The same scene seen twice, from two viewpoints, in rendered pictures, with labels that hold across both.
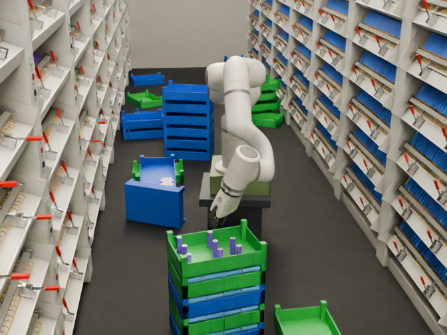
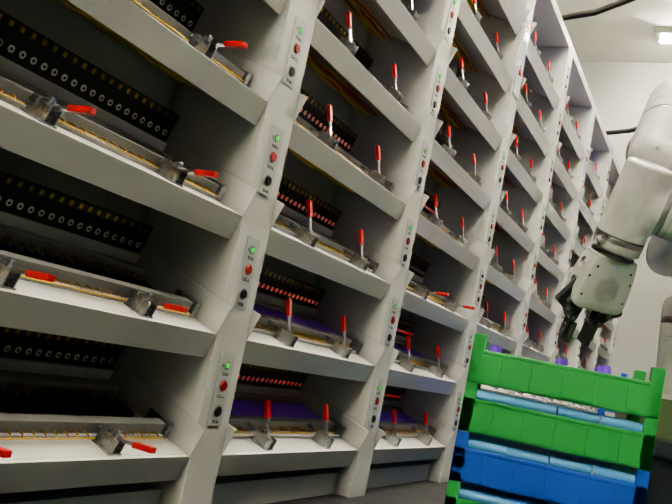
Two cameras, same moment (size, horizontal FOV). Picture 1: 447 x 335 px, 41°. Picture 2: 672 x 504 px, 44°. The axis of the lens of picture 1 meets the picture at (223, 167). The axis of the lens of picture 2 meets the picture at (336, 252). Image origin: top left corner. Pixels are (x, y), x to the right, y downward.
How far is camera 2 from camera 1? 1.19 m
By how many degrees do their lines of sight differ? 43
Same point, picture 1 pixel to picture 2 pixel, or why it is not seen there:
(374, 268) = not seen: outside the picture
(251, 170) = (651, 193)
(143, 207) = not seen: hidden behind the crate
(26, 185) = (254, 81)
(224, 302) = (545, 477)
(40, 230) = (247, 159)
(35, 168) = (274, 57)
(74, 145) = (394, 242)
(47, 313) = (208, 315)
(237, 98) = (659, 113)
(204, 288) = (508, 422)
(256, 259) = (636, 399)
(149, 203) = not seen: hidden behind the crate
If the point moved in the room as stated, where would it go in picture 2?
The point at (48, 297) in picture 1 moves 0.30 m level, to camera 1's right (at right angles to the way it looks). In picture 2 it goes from (219, 284) to (375, 310)
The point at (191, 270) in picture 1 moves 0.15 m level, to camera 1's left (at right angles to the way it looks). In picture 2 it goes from (488, 368) to (406, 353)
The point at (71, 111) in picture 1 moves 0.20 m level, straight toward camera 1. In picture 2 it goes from (405, 189) to (388, 167)
